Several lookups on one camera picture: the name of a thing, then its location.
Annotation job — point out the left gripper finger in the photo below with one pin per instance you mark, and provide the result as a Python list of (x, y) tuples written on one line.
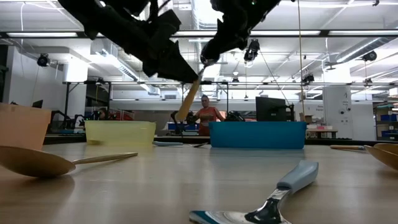
[(161, 68), (169, 25)]

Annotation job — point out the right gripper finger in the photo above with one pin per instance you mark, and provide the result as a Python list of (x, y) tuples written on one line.
[(214, 46), (231, 49)]

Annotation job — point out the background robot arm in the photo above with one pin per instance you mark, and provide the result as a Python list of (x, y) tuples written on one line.
[(189, 119), (234, 116), (82, 120), (58, 119)]

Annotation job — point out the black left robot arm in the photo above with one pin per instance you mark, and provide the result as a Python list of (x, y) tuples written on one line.
[(93, 15)]

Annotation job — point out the red bin shelf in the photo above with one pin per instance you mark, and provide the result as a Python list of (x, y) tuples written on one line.
[(122, 115)]

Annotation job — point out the person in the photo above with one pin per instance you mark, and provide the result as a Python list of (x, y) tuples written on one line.
[(207, 116)]

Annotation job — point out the black computer monitor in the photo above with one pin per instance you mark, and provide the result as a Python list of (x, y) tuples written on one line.
[(270, 109)]

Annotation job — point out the yellow plastic bin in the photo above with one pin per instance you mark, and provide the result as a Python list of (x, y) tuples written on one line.
[(124, 132)]

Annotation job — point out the blue plastic bin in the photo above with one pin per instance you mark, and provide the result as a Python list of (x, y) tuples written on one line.
[(258, 133)]

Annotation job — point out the cardboard box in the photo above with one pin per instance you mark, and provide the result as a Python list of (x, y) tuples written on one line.
[(306, 118)]

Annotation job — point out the small dark monitor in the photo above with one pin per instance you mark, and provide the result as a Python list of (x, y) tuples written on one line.
[(38, 104)]

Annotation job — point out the background table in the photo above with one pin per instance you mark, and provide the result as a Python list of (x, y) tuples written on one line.
[(321, 132)]

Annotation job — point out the orange plastic bin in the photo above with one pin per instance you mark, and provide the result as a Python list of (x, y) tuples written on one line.
[(21, 127)]

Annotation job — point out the wooden spoon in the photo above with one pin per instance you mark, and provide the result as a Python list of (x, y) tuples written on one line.
[(346, 147), (385, 160), (31, 161), (388, 147)]

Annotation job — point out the storage shelf with bins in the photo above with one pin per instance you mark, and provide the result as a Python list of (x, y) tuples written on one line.
[(385, 124)]

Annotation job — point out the black overhead camera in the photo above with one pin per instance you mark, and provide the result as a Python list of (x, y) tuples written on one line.
[(253, 49)]

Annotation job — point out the black table edge rail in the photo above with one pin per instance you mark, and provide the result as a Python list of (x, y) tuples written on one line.
[(317, 142)]

